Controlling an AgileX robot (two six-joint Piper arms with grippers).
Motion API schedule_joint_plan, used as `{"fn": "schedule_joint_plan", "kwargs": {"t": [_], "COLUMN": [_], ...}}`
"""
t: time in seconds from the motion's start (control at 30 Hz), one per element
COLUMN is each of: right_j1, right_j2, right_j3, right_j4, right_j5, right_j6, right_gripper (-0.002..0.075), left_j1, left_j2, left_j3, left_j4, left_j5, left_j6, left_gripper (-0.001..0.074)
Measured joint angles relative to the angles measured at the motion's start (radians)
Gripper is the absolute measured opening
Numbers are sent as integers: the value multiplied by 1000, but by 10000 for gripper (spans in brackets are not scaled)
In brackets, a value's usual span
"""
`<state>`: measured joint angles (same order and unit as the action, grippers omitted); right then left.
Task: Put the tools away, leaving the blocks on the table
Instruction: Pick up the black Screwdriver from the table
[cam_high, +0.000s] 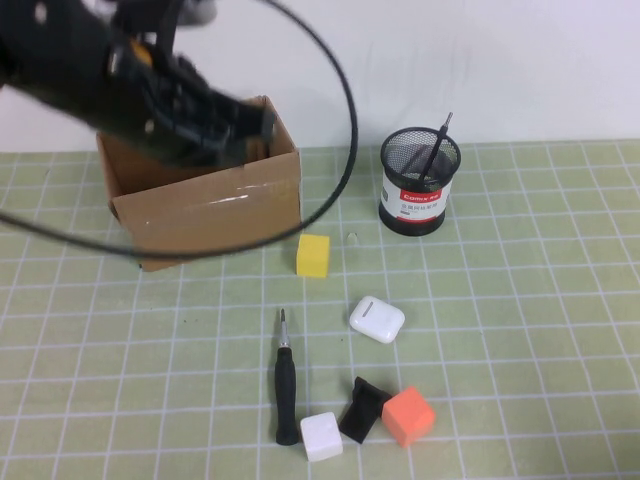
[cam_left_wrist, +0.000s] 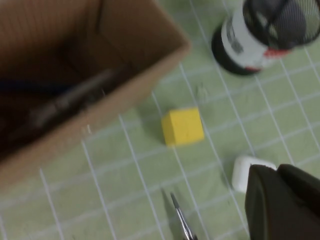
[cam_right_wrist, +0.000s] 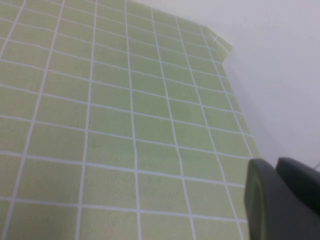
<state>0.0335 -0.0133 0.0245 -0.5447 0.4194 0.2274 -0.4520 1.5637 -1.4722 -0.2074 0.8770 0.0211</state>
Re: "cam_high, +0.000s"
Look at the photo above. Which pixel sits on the small clear plastic scrap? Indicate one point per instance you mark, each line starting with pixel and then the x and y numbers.
pixel 352 238

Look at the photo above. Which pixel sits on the yellow foam block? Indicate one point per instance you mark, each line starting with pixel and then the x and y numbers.
pixel 312 256

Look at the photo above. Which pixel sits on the thin black screwdriver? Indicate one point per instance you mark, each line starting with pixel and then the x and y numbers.
pixel 440 140

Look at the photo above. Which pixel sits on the green white-grid tablecloth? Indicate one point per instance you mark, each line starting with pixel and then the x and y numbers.
pixel 500 325

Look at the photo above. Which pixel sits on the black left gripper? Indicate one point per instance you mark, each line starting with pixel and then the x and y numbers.
pixel 185 110

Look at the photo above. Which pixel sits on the black mesh pen holder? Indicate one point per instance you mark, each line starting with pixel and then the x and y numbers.
pixel 415 205

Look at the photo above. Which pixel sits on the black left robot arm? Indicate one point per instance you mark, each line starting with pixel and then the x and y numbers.
pixel 50 60

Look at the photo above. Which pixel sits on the black plastic bracket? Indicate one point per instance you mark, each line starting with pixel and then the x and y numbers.
pixel 358 415

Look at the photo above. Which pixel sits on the thick black screwdriver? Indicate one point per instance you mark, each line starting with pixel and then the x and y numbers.
pixel 286 390

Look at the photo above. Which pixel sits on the white foam block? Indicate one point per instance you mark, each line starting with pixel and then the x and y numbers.
pixel 321 437

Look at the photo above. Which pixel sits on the brown cardboard box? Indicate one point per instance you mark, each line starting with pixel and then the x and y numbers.
pixel 210 220

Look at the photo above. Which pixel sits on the orange foam block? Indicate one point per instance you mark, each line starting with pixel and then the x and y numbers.
pixel 408 417

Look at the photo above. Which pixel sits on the white earbuds case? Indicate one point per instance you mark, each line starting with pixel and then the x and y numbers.
pixel 377 320

